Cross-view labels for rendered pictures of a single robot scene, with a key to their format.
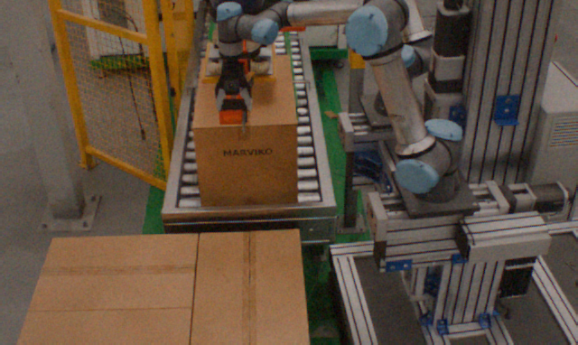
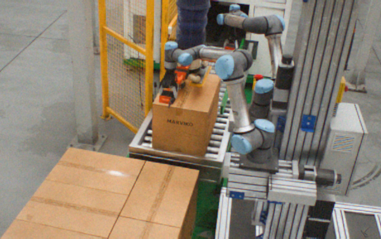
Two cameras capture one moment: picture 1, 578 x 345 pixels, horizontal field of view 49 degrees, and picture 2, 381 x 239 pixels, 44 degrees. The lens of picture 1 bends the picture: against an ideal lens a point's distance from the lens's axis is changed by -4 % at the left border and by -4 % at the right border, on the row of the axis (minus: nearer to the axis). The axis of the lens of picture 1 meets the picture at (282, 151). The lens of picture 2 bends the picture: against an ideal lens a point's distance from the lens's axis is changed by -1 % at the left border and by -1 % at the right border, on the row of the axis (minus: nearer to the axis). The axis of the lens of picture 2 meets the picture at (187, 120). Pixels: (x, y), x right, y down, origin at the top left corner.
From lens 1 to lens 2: 0.91 m
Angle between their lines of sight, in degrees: 10
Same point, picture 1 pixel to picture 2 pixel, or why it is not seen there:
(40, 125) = (80, 88)
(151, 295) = (109, 185)
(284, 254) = (186, 181)
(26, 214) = (63, 137)
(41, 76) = (85, 61)
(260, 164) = (185, 131)
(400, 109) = (236, 109)
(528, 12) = (323, 71)
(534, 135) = (325, 141)
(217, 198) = (160, 145)
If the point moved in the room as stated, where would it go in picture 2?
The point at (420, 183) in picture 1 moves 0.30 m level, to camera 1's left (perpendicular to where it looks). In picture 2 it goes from (241, 148) to (187, 138)
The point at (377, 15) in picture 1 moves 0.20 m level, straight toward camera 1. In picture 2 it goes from (229, 60) to (216, 76)
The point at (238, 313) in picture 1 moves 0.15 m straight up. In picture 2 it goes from (150, 203) to (151, 185)
